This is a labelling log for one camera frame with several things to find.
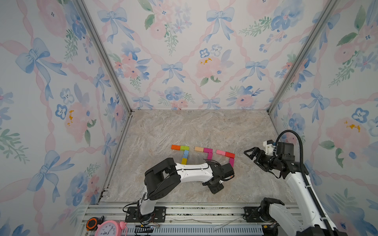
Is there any red block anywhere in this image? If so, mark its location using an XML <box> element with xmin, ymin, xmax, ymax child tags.
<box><xmin>225</xmin><ymin>152</ymin><xmax>235</xmax><ymax>159</ymax></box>

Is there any light pink block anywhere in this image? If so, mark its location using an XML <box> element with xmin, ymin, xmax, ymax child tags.
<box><xmin>216</xmin><ymin>150</ymin><xmax>226</xmax><ymax>156</ymax></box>

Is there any magenta block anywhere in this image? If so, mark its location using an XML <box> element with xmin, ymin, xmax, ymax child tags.
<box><xmin>229</xmin><ymin>158</ymin><xmax>235</xmax><ymax>167</ymax></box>
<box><xmin>203</xmin><ymin>148</ymin><xmax>213</xmax><ymax>153</ymax></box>

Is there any tan wooden block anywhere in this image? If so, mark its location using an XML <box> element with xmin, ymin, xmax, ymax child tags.
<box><xmin>195</xmin><ymin>147</ymin><xmax>204</xmax><ymax>152</ymax></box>

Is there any light blue block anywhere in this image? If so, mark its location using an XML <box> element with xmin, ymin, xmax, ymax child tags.
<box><xmin>183</xmin><ymin>150</ymin><xmax>189</xmax><ymax>159</ymax></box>

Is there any green block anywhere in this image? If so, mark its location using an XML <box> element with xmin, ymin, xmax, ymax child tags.
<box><xmin>180</xmin><ymin>146</ymin><xmax>190</xmax><ymax>151</ymax></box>

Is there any orange block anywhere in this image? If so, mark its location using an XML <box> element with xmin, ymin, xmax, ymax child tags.
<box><xmin>171</xmin><ymin>145</ymin><xmax>181</xmax><ymax>150</ymax></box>

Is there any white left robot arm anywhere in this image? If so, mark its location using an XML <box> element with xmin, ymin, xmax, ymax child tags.
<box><xmin>137</xmin><ymin>158</ymin><xmax>235</xmax><ymax>216</ymax></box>

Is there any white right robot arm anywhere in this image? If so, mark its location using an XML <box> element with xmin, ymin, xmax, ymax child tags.
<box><xmin>243</xmin><ymin>140</ymin><xmax>346</xmax><ymax>236</ymax></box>

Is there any pink alarm clock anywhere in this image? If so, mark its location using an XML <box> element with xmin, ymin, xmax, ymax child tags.
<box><xmin>95</xmin><ymin>220</ymin><xmax>127</xmax><ymax>236</ymax></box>

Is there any orange black tape measure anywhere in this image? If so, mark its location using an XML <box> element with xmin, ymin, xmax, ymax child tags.
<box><xmin>86</xmin><ymin>216</ymin><xmax>104</xmax><ymax>231</ymax></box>

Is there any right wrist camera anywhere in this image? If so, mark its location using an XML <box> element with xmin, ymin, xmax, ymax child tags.
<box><xmin>263</xmin><ymin>140</ymin><xmax>276</xmax><ymax>156</ymax></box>

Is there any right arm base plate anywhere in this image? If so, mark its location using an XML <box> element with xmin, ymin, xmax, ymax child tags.
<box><xmin>243</xmin><ymin>204</ymin><xmax>287</xmax><ymax>224</ymax></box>

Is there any aluminium front rail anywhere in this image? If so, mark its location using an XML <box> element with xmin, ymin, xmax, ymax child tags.
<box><xmin>79</xmin><ymin>203</ymin><xmax>334</xmax><ymax>236</ymax></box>

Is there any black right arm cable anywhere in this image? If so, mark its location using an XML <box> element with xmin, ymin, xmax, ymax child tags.
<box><xmin>276</xmin><ymin>129</ymin><xmax>336</xmax><ymax>236</ymax></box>

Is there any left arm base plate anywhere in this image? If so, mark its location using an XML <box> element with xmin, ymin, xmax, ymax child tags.
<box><xmin>125</xmin><ymin>206</ymin><xmax>167</xmax><ymax>223</ymax></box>

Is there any aluminium right corner post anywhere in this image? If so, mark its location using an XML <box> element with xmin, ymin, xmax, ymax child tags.
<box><xmin>267</xmin><ymin>0</ymin><xmax>340</xmax><ymax>115</ymax></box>

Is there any aluminium corner post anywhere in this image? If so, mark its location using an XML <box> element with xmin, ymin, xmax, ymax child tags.
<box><xmin>267</xmin><ymin>0</ymin><xmax>340</xmax><ymax>115</ymax></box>
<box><xmin>73</xmin><ymin>0</ymin><xmax>132</xmax><ymax>115</ymax></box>

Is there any aluminium left corner post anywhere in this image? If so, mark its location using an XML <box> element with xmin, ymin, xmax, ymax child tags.
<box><xmin>73</xmin><ymin>0</ymin><xmax>132</xmax><ymax>115</ymax></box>

